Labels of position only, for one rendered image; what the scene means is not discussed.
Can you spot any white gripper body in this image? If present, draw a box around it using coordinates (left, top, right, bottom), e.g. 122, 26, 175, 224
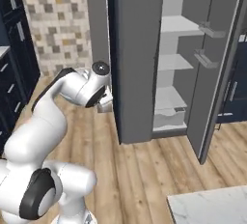
96, 92, 114, 114

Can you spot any grey fridge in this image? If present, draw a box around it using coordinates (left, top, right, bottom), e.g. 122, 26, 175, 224
84, 0, 217, 146

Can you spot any pale fridge drawer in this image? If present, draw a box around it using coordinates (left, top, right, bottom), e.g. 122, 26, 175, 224
152, 106, 188, 130

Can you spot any dark blue cabinet run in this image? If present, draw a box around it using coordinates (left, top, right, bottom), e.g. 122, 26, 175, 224
0, 0, 41, 155
216, 18, 247, 125

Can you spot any grey fridge door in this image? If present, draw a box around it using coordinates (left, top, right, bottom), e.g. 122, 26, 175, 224
185, 0, 247, 165

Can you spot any grey door shelf bin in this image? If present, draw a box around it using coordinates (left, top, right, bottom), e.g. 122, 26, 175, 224
198, 20, 227, 40
193, 48, 220, 70

